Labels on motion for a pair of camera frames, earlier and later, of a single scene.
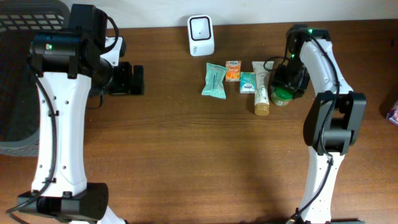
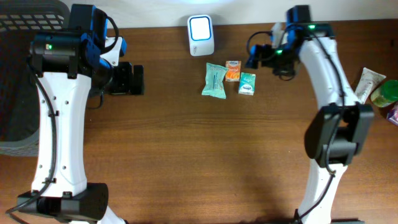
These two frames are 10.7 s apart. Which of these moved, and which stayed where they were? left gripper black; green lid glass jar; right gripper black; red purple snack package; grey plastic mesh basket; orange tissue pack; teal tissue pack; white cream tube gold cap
Moved: white cream tube gold cap; right gripper black; green lid glass jar
Stayed: orange tissue pack; teal tissue pack; left gripper black; red purple snack package; grey plastic mesh basket
